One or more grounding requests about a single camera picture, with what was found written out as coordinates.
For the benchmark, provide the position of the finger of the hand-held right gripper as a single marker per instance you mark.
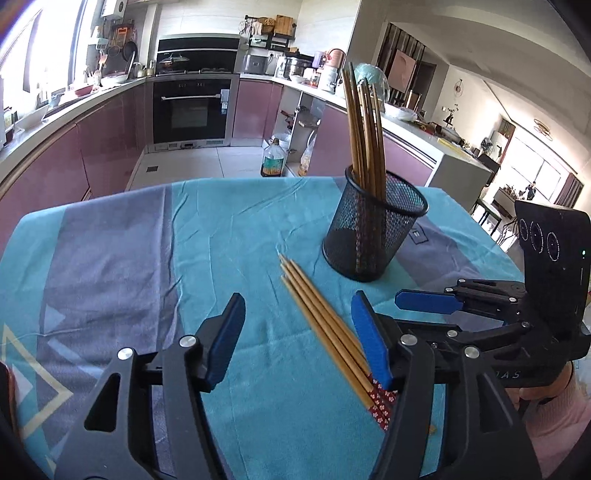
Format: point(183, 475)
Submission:
point(489, 337)
point(425, 301)

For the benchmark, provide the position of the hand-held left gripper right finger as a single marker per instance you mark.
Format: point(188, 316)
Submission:
point(369, 341)

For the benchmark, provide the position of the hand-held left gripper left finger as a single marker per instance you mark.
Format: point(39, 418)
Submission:
point(221, 350)

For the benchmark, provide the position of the red-patterned wooden chopstick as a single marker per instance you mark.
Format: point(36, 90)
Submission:
point(336, 323)
point(317, 324)
point(323, 323)
point(330, 323)

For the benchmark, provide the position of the black mesh utensil holder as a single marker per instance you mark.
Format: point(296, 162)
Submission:
point(401, 221)

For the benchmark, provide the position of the bunch of wooden chopsticks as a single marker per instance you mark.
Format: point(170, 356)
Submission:
point(364, 138)

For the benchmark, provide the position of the person's right forearm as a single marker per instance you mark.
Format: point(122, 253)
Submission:
point(568, 420)

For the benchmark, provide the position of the person's right hand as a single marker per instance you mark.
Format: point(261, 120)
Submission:
point(540, 392)

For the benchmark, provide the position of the blue striped tablecloth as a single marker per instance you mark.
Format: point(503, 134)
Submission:
point(138, 277)

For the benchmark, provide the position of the living room window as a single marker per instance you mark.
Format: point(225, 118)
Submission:
point(545, 170)

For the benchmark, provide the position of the round ceiling lamp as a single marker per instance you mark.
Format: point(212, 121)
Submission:
point(543, 128)

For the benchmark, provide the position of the flat yellow box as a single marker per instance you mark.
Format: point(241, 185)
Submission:
point(452, 143)

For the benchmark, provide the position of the clear plastic food bag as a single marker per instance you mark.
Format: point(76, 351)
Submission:
point(307, 161)

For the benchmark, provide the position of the pink peninsula cabinets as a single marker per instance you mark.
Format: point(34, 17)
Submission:
point(332, 138)

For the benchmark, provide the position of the white plastic bag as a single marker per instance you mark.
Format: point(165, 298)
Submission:
point(400, 113)

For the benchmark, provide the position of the cooking oil bottle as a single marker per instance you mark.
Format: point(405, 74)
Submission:
point(272, 161)

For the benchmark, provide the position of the teal appliance under plastic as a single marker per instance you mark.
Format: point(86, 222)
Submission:
point(384, 78)

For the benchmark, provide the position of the black built-in oven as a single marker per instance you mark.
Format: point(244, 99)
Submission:
point(191, 113)

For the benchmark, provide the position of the white canister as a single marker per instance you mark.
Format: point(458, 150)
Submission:
point(328, 79)

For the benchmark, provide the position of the narrow pink base cabinet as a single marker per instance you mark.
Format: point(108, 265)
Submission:
point(256, 110)

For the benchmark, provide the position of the pink kitchen base cabinets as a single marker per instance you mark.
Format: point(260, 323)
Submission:
point(69, 157)

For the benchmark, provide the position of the pink thermos jug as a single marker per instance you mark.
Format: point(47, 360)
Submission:
point(337, 59)

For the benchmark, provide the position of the steel steamer pot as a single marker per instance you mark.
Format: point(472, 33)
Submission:
point(298, 68)

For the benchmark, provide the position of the silver rice cooker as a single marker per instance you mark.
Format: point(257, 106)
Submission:
point(255, 64)

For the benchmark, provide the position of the white cooking pot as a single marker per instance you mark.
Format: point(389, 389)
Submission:
point(114, 81)

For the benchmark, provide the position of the pot with glass lid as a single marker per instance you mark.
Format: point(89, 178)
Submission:
point(174, 62)

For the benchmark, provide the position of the black dish rack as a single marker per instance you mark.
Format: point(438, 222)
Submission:
point(281, 44)

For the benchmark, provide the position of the pink bowl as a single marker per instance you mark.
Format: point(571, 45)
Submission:
point(82, 90)

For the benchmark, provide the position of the white bowl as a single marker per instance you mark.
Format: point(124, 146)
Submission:
point(32, 119)

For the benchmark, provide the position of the black range hood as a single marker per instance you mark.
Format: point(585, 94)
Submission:
point(203, 50)

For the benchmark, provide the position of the wooden cutting board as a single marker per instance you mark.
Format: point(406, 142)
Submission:
point(284, 25)

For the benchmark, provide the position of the black frying pan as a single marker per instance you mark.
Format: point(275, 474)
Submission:
point(130, 50)

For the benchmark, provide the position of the orange hanging kitchen tool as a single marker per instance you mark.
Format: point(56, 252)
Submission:
point(121, 36)

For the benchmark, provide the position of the large kitchen window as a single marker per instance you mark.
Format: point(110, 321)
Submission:
point(41, 46)

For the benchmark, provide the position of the white gas water heater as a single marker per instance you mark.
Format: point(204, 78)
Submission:
point(114, 7)

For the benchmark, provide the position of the brown wall picture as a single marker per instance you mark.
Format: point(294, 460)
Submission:
point(400, 69)

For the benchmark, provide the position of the dark slatted wall panel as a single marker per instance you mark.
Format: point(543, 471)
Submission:
point(415, 60)

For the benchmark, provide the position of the wall-mounted utensil rack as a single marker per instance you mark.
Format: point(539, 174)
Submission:
point(104, 44)

